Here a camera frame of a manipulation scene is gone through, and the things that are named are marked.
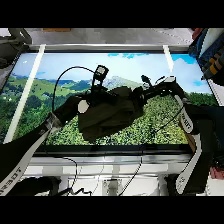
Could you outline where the black cable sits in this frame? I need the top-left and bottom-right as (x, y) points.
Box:
(51, 65), (98, 113)
(43, 150), (94, 197)
(118, 145), (145, 197)

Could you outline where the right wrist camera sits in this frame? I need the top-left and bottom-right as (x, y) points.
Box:
(139, 74), (155, 89)

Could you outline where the red garment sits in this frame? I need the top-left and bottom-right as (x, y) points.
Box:
(208, 165), (224, 181)

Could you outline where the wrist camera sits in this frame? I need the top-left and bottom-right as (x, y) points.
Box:
(139, 74), (155, 89)
(92, 64), (111, 88)

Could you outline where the heap of clothes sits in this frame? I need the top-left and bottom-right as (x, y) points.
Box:
(187, 27), (224, 81)

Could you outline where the silver frame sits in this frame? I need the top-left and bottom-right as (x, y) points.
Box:
(0, 43), (224, 197)

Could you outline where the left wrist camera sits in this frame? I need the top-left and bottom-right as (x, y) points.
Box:
(92, 64), (111, 88)

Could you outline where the dark green garment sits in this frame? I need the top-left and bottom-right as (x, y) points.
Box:
(77, 85), (148, 143)

